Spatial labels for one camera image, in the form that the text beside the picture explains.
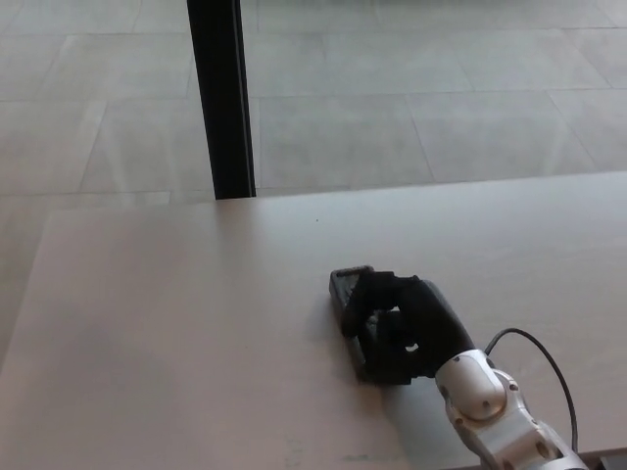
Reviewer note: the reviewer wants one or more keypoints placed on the black vertical metal post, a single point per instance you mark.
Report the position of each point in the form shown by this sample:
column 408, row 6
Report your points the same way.
column 223, row 98

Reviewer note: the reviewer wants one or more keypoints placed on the dark grey rectangular board eraser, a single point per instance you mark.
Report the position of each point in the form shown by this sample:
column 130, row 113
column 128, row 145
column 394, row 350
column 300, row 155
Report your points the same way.
column 349, row 286

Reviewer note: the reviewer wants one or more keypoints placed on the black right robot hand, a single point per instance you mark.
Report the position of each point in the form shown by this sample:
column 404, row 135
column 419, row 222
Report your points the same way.
column 416, row 318

